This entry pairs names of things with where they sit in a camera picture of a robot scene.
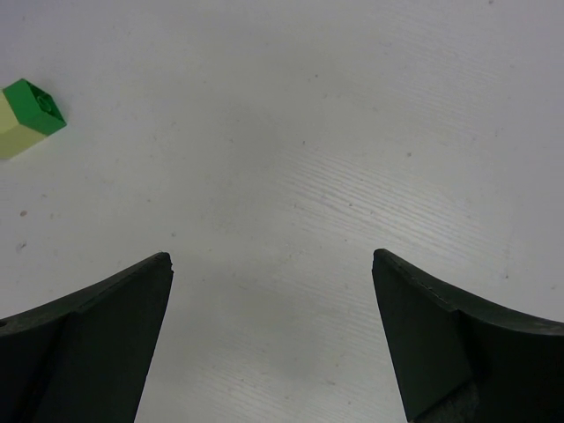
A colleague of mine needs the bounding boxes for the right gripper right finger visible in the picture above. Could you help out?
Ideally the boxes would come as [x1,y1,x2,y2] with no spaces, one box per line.
[372,249,563,422]

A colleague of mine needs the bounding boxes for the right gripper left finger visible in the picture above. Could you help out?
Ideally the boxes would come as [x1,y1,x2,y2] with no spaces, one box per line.
[1,252,173,422]

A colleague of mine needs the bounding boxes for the pale yellow green lego stack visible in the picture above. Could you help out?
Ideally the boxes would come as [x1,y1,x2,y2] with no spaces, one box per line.
[1,78,66,160]

